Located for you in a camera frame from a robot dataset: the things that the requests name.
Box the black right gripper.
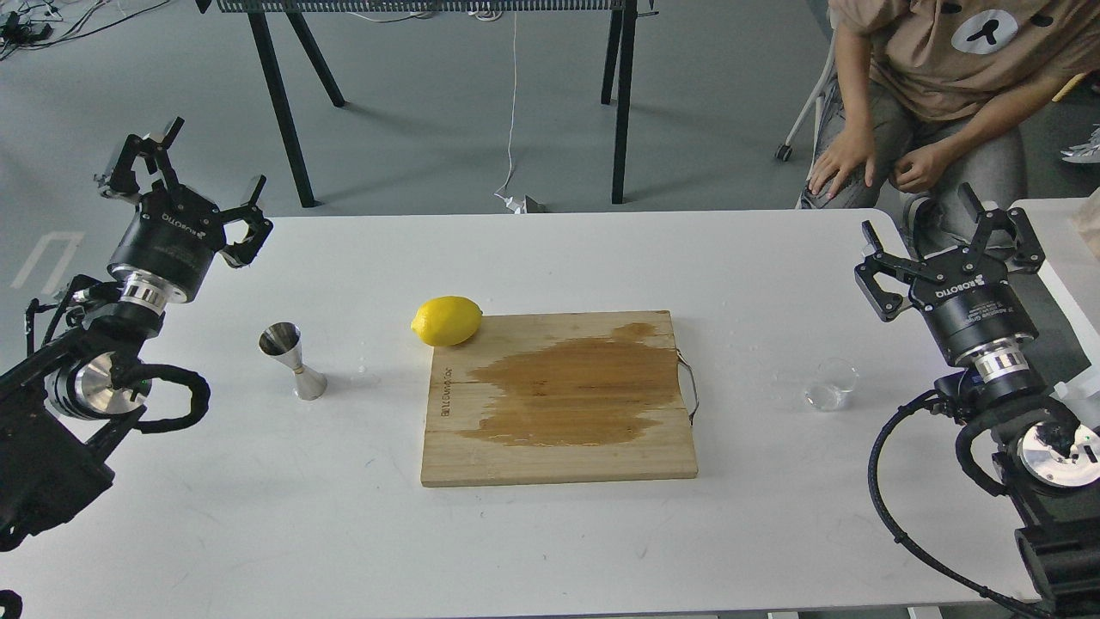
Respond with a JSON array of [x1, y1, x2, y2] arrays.
[[855, 181, 1046, 367]]

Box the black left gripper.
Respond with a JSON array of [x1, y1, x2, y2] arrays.
[[95, 117, 274, 303]]

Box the small clear glass cup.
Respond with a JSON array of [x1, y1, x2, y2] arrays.
[[803, 357, 859, 412]]

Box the steel double jigger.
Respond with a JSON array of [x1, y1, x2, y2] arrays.
[[259, 322, 327, 401]]

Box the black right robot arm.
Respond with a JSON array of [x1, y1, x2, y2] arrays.
[[855, 184, 1099, 618]]

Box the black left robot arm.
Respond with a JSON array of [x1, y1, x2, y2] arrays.
[[1, 118, 272, 552]]

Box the person's left hand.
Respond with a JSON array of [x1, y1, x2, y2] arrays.
[[890, 144, 956, 194]]

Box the person's right hand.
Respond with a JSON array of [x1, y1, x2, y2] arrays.
[[809, 126, 877, 199]]

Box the white side table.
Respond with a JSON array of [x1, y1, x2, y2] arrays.
[[1013, 192, 1099, 352]]

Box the person in beige shirt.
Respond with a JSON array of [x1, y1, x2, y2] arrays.
[[800, 1, 1099, 254]]

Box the white office chair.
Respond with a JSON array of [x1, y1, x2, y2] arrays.
[[774, 22, 836, 163]]

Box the yellow lemon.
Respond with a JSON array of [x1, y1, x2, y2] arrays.
[[410, 297, 483, 347]]

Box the wooden cutting board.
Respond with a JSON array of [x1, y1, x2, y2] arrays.
[[420, 310, 699, 488]]

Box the cables on floor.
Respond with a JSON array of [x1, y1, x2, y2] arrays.
[[0, 0, 173, 60]]

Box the white hanging cable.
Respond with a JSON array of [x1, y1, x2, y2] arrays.
[[493, 9, 547, 215]]

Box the black metal frame table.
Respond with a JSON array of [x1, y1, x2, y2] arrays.
[[194, 0, 661, 209]]

